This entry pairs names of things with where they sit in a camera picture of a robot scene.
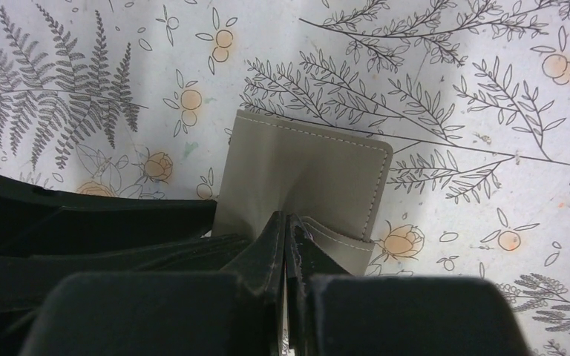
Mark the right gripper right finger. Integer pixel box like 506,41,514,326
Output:
284,214,349,355

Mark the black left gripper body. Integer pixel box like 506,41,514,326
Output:
0,175,249,355

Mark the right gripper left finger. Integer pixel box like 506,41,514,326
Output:
222,211,286,355

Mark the grey card stack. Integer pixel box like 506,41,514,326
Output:
212,111,393,275

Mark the floral table mat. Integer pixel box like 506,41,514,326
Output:
0,1,570,355

